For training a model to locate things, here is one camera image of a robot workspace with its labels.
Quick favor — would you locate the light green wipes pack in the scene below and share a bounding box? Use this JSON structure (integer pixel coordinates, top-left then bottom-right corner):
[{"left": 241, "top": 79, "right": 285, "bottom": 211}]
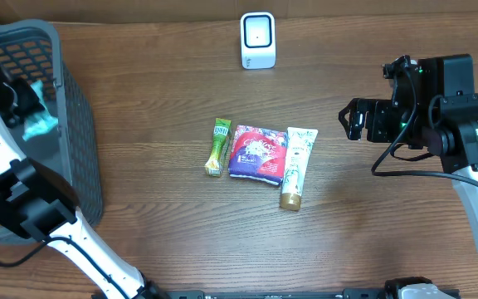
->
[{"left": 22, "top": 81, "right": 58, "bottom": 141}]

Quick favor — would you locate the white floral cream tube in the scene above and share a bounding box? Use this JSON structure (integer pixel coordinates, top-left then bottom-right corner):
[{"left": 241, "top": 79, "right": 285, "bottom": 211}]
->
[{"left": 280, "top": 127, "right": 318, "bottom": 211}]

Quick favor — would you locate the purple red tissue pack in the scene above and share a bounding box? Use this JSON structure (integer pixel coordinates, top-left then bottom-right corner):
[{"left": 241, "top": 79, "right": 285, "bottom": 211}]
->
[{"left": 228, "top": 125, "right": 288, "bottom": 186}]

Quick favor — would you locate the green yellow juice carton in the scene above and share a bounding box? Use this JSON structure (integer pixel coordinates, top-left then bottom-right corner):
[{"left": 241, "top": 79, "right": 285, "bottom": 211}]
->
[{"left": 204, "top": 118, "right": 232, "bottom": 177}]

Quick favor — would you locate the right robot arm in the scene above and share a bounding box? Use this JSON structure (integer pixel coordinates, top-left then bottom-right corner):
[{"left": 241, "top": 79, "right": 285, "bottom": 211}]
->
[{"left": 339, "top": 54, "right": 478, "bottom": 253}]

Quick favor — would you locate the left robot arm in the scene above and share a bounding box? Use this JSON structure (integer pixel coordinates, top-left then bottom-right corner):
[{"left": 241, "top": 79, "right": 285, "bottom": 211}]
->
[{"left": 0, "top": 69, "right": 167, "bottom": 298}]

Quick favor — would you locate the white barcode scanner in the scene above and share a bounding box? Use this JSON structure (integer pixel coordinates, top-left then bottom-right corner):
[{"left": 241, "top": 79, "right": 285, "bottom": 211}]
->
[{"left": 240, "top": 12, "right": 276, "bottom": 70}]

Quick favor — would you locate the grey plastic mesh basket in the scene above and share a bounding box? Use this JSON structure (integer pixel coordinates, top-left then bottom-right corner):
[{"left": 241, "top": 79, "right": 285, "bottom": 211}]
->
[{"left": 0, "top": 20, "right": 103, "bottom": 225}]

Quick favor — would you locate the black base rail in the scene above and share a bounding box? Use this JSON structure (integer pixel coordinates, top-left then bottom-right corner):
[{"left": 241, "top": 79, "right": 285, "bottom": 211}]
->
[{"left": 91, "top": 288, "right": 461, "bottom": 299}]

